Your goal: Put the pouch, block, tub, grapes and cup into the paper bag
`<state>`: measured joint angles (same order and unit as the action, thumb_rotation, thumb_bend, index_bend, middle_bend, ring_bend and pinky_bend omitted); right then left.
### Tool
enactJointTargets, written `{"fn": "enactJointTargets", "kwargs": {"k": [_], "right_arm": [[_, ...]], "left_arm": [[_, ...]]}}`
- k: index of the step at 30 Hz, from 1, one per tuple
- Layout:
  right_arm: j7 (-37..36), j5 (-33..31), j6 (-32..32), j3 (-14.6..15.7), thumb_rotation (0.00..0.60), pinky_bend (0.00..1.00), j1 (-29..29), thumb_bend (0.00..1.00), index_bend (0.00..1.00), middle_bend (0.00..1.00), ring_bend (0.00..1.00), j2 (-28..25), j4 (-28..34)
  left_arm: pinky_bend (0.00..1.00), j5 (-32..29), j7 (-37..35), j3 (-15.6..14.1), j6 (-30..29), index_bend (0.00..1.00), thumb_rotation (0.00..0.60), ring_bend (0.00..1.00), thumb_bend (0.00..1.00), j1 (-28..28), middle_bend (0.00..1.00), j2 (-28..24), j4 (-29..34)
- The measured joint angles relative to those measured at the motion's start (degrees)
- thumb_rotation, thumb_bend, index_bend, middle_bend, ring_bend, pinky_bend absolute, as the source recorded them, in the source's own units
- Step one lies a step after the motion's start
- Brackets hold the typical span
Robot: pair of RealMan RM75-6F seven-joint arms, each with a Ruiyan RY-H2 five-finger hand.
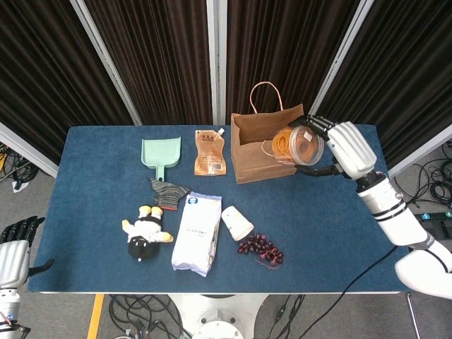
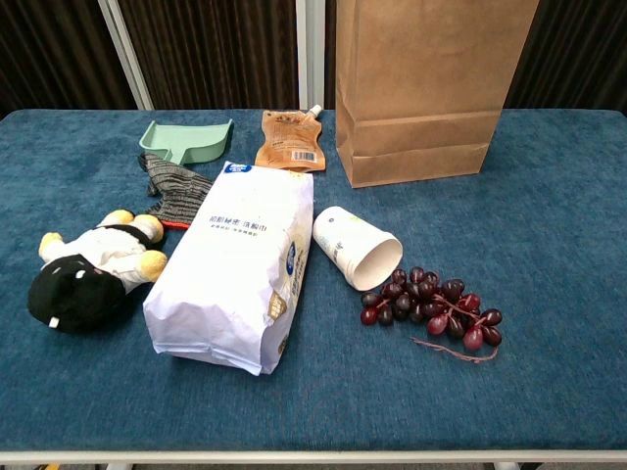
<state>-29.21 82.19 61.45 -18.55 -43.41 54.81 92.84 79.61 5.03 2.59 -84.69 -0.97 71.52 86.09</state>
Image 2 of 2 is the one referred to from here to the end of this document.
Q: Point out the white paper cup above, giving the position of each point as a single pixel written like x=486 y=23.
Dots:
x=343 y=235

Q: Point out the purple grape bunch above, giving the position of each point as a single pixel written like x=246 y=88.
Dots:
x=421 y=296

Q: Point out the brown paper bag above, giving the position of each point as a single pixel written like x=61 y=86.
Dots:
x=421 y=88

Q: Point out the large white paper package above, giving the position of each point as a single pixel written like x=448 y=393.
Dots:
x=230 y=274

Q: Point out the brown spout pouch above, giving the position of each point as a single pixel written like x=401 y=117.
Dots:
x=291 y=139

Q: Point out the grey striped knit glove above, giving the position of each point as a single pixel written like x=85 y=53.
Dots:
x=178 y=191

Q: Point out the mint green dustpan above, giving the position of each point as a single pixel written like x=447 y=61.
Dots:
x=186 y=134

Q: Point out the blue felt table mat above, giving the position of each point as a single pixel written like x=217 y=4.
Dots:
x=343 y=406

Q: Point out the black and white plush toy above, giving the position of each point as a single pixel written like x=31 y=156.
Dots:
x=98 y=264

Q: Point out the white metal table frame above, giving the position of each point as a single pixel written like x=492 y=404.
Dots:
x=313 y=457

